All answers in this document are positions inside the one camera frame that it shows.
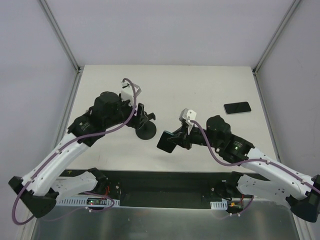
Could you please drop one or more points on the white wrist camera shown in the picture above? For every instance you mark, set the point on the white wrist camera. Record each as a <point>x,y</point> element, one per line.
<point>127,91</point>
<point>187,116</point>

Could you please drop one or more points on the aluminium frame post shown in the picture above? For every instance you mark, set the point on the aluminium frame post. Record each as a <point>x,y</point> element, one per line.
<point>44,5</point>
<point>293,7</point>

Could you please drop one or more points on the black phone stand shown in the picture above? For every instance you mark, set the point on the black phone stand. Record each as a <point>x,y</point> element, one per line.
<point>145,128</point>

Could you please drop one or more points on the green phone black screen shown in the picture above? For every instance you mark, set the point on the green phone black screen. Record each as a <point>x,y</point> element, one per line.
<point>165,142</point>

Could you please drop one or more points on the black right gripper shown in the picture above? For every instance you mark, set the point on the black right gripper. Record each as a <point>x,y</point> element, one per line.
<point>183,136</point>

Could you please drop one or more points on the black phone on table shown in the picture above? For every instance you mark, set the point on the black phone on table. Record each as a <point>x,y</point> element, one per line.
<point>237,108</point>

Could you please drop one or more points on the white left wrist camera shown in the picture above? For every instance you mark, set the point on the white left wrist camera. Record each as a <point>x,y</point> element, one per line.
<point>127,91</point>

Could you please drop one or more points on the white left cable duct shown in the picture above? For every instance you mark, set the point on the white left cable duct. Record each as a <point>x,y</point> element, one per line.
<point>88,202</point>

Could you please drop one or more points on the white right cable duct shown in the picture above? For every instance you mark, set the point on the white right cable duct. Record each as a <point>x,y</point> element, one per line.
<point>219,205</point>

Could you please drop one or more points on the left aluminium frame post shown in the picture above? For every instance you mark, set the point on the left aluminium frame post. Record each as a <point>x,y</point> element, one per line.
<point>44,5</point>

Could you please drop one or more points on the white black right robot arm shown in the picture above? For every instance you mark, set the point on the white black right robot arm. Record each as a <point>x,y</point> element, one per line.
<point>293,189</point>

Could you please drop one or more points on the white cable duct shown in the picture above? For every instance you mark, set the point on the white cable duct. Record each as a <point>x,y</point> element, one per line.
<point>219,205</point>
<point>88,202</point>

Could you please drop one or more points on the right aluminium frame post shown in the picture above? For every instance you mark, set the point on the right aluminium frame post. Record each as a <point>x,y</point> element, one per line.
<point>293,7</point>

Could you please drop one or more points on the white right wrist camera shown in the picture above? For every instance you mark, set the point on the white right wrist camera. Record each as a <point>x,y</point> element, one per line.
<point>187,116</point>

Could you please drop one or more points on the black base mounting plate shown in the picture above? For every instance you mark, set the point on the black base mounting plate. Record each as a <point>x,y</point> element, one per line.
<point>155,189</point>

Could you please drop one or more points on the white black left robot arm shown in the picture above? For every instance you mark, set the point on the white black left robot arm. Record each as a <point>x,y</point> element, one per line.
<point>40,190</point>

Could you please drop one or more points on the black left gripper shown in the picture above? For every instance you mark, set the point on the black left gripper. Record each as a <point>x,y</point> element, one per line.
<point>141,116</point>

